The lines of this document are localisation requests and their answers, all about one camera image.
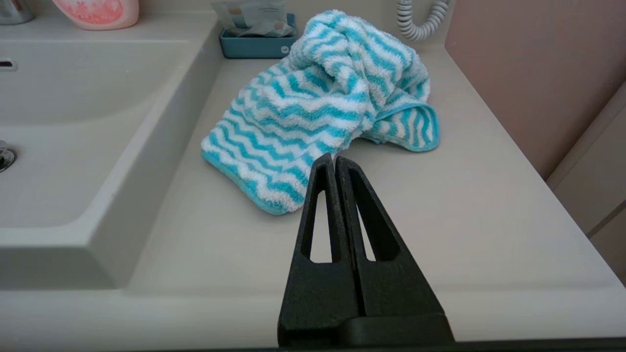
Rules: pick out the beige wash basin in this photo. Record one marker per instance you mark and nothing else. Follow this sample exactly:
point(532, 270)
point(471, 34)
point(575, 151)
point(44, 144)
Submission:
point(73, 161)

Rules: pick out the beige cabinet side panel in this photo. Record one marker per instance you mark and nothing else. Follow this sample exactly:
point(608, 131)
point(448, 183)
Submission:
point(594, 186)

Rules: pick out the chrome faucet body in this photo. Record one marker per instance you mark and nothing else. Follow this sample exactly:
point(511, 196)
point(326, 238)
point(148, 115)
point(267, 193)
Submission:
point(13, 10)

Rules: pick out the teal amenity tray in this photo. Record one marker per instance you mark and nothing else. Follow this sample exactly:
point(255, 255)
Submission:
point(254, 48)

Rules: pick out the chrome sink drain plug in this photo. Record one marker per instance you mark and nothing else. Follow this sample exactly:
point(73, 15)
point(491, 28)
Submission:
point(5, 157)

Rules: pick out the silver amenity sachet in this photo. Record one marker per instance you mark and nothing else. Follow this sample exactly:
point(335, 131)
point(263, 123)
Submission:
point(266, 30)
point(252, 12)

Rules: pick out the pink hand soap pump bottle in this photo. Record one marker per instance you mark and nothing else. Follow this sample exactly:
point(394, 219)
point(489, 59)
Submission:
point(98, 13)

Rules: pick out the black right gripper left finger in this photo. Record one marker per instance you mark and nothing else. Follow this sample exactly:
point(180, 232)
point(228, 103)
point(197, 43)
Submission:
point(318, 298)

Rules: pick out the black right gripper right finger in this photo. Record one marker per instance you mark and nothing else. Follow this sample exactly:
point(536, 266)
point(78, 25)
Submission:
point(396, 293)

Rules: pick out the teal white zigzag striped towel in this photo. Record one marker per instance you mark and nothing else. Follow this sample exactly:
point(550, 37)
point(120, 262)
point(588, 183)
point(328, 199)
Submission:
point(313, 122)

